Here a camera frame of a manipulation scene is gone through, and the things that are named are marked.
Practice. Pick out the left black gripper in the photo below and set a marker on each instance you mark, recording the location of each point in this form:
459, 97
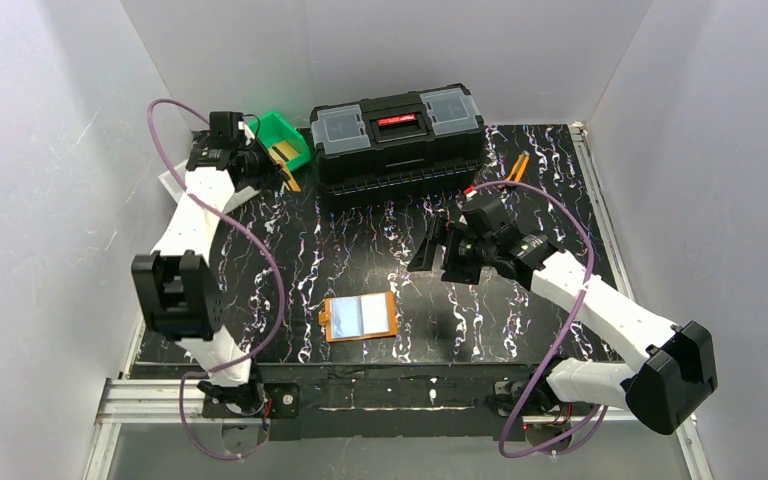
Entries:
267, 168

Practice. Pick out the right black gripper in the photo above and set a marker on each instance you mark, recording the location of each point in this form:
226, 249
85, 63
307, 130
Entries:
450, 248

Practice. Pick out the orange card holder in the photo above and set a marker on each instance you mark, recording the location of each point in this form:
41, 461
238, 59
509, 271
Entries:
360, 317

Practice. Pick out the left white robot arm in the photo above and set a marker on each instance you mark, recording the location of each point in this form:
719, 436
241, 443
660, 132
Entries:
178, 293

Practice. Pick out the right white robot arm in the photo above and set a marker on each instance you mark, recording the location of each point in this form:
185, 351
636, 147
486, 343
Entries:
666, 370

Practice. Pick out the middle white plastic bin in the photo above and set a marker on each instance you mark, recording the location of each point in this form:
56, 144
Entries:
245, 195

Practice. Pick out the white plastic bin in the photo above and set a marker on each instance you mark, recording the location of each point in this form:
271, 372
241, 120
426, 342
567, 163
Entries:
245, 195
169, 183

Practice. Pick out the green plastic bin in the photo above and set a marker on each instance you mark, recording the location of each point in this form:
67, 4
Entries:
272, 129

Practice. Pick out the left white plastic bin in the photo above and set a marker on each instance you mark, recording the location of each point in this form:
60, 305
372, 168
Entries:
169, 183

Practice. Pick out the orange utility knife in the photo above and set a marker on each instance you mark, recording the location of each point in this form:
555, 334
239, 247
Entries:
517, 171

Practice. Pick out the black toolbox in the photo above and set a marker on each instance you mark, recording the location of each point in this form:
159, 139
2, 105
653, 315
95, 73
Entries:
377, 149

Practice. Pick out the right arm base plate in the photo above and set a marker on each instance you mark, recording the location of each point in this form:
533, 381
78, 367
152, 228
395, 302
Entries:
541, 402

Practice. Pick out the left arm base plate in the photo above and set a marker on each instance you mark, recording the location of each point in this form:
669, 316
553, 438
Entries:
257, 400

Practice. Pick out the aluminium frame rail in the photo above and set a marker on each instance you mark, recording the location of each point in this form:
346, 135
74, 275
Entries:
427, 386

